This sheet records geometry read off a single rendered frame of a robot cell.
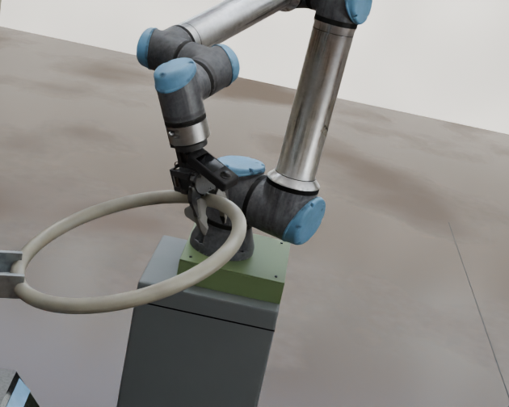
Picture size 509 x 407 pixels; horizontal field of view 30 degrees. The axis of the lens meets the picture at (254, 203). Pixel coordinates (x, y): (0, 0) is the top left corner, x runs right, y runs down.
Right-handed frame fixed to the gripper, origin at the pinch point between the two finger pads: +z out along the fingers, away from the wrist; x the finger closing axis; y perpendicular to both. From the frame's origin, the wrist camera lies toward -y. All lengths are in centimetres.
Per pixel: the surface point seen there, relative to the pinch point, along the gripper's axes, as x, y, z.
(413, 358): -171, 96, 175
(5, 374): 47, 24, 19
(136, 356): -3, 53, 55
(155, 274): -16, 53, 35
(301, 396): -98, 96, 148
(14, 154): -157, 393, 108
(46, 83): -288, 558, 122
